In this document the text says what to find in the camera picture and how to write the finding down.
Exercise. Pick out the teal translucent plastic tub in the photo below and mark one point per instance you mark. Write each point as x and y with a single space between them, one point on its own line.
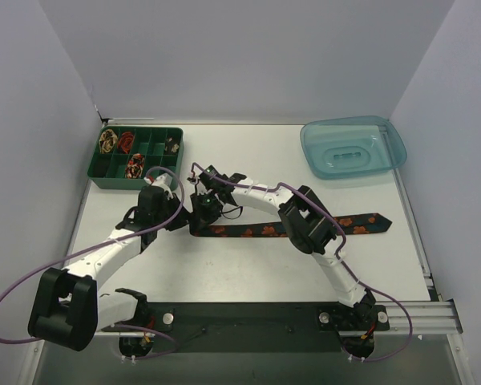
352 147

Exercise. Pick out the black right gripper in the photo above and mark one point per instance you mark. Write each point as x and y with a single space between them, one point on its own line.
204 206

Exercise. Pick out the green compartment organizer tray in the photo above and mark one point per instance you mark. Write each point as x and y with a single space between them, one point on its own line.
125 155

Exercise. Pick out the rolled beige brown tie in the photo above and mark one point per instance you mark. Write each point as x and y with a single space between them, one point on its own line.
107 141

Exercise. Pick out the rolled dark patterned tie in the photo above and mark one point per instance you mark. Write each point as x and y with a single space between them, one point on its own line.
171 146

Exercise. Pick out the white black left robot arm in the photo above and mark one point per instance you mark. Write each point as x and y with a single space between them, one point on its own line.
68 308

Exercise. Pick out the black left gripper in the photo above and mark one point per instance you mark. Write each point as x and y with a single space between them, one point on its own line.
180 216

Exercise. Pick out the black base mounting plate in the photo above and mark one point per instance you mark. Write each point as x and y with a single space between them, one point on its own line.
253 327

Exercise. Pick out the aluminium front rail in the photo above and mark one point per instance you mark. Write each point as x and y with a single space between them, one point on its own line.
415 317

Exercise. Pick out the rolled red black tie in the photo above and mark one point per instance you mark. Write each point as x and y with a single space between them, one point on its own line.
125 142

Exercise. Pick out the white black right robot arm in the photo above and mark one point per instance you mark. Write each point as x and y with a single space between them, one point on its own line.
306 222

